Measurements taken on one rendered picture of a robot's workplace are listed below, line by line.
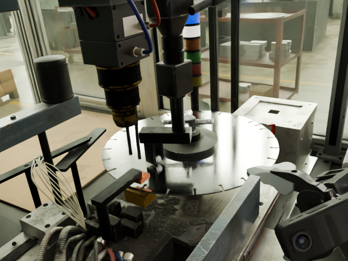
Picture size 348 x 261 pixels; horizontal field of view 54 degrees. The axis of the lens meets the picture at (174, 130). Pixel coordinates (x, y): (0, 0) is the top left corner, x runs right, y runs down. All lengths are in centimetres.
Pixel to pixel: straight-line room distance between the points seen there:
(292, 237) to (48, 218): 39
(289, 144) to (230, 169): 32
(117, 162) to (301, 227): 33
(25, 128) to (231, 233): 39
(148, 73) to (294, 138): 59
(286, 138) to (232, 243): 47
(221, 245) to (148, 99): 94
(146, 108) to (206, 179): 78
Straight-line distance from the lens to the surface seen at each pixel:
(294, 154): 87
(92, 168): 102
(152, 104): 126
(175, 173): 56
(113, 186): 50
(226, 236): 40
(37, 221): 63
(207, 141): 63
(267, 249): 62
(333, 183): 49
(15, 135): 62
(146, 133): 56
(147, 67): 122
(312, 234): 44
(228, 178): 55
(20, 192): 99
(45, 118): 65
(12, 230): 74
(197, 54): 89
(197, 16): 87
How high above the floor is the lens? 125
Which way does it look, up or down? 25 degrees down
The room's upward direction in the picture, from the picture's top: 4 degrees counter-clockwise
